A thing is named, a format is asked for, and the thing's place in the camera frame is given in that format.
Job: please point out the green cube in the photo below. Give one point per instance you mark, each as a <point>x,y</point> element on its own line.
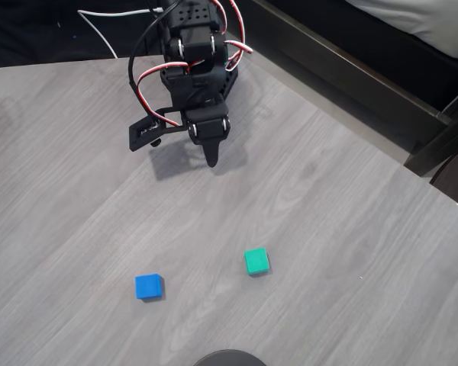
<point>256,261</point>

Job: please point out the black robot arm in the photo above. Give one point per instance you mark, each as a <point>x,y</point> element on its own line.
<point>192,82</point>

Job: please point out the blue cube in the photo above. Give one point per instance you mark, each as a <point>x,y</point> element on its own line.
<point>148,286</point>

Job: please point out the green plastic clamp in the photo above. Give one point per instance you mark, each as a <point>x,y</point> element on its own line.
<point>224,63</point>

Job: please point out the white bedding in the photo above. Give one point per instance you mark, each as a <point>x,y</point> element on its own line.
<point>423,19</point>

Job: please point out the black gripper camera mount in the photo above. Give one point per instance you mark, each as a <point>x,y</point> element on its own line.
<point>141,135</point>

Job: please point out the dark wooden bed frame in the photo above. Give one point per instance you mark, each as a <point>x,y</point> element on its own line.
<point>328,57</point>

